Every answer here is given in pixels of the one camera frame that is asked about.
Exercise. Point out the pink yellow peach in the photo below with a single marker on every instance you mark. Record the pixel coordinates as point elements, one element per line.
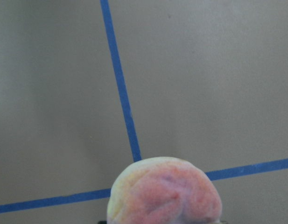
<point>163,190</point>

